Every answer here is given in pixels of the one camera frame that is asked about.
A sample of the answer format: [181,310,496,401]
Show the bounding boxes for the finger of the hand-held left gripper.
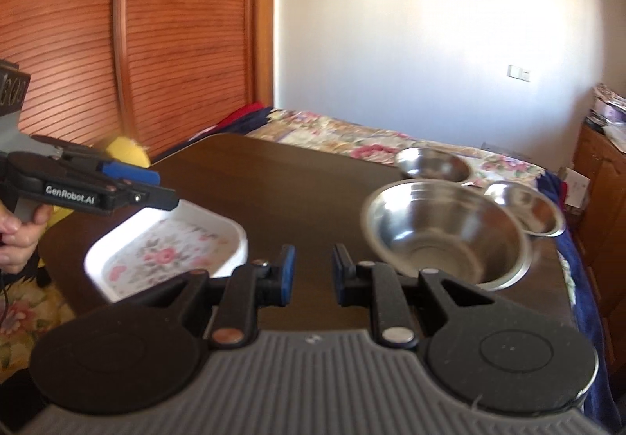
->
[31,134,161,186]
[100,178,178,213]

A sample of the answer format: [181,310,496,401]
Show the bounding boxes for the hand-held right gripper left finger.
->
[142,244,297,350]

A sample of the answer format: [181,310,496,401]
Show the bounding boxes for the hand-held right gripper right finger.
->
[332,244,498,350]

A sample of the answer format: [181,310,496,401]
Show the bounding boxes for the white floral square plate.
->
[83,199,249,305]

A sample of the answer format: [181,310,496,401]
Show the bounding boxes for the large stainless steel bowl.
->
[360,180,533,292]

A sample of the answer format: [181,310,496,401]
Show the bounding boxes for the medium stainless steel bowl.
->
[394,146,473,184]

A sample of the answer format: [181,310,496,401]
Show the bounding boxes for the small stainless steel bowl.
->
[483,181,567,238]

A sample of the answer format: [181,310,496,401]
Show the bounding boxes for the person's left hand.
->
[0,199,52,275]

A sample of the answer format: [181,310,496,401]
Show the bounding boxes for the navy folded cloth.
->
[185,106,273,148]

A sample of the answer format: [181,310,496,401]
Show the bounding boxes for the red folded cloth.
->
[214,103,266,130]

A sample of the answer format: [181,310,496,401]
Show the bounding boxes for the floral bed blanket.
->
[0,108,545,373]

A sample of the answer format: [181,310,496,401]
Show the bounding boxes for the wooden slatted wardrobe door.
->
[0,0,275,162]

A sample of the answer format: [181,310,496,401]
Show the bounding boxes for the blue bed blanket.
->
[535,170,613,419]

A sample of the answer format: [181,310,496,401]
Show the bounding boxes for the white cardboard box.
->
[561,165,590,211]

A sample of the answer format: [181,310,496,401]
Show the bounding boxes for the wooden cabinet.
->
[569,122,626,370]

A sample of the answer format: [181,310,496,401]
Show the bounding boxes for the stack of papers and boxes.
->
[584,83,626,143]

